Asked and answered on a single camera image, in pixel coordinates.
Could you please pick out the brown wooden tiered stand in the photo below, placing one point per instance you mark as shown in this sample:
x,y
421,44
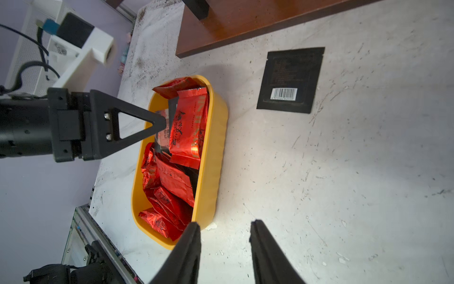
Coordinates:
x,y
208,25

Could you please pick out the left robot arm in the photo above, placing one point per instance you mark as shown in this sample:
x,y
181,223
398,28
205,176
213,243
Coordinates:
x,y
25,128

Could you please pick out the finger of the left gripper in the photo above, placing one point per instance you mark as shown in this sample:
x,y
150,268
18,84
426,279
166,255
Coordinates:
x,y
124,124

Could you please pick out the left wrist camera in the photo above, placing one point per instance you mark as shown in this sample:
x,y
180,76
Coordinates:
x,y
76,48

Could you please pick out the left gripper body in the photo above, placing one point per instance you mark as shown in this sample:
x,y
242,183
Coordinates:
x,y
69,115

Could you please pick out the black tea bag barcode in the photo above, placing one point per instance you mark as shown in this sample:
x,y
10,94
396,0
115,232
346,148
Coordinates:
x,y
290,80

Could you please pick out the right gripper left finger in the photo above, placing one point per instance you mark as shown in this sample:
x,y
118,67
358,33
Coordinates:
x,y
182,264

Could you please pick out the yellow storage box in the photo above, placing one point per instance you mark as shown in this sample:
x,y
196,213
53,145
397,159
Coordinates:
x,y
209,175

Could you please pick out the red foil tea bags pile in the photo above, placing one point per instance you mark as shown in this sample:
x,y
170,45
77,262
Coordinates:
x,y
170,188

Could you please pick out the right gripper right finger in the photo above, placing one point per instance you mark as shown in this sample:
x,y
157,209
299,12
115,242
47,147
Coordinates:
x,y
269,262

